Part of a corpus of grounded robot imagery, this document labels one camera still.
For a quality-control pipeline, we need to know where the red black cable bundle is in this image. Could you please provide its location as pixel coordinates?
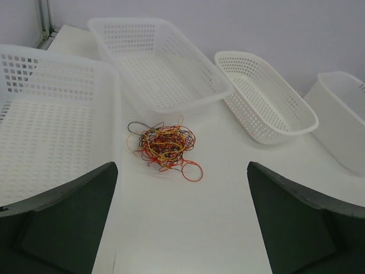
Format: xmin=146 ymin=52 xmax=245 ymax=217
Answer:
xmin=126 ymin=115 xmax=205 ymax=183

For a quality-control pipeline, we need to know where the translucent white perforated basket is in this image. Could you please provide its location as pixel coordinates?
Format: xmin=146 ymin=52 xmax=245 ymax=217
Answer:
xmin=87 ymin=17 xmax=233 ymax=123

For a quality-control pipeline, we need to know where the aluminium frame post left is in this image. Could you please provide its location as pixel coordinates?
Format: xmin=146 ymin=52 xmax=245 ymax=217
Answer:
xmin=34 ymin=0 xmax=59 ymax=50

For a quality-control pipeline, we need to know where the solid white plastic bin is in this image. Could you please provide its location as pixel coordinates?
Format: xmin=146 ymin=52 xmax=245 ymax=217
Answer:
xmin=305 ymin=71 xmax=364 ymax=175

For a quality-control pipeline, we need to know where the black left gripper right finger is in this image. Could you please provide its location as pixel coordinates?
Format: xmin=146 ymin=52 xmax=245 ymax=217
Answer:
xmin=247 ymin=162 xmax=364 ymax=273

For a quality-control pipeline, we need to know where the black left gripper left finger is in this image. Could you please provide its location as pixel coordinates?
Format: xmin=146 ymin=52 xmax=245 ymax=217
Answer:
xmin=1 ymin=162 xmax=118 ymax=273

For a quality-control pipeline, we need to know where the oval white perforated basket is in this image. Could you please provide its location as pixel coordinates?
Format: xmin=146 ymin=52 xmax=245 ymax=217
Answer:
xmin=214 ymin=51 xmax=319 ymax=145

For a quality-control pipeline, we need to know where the large white perforated basket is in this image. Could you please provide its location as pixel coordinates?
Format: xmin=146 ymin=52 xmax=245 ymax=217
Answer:
xmin=1 ymin=45 xmax=122 ymax=206

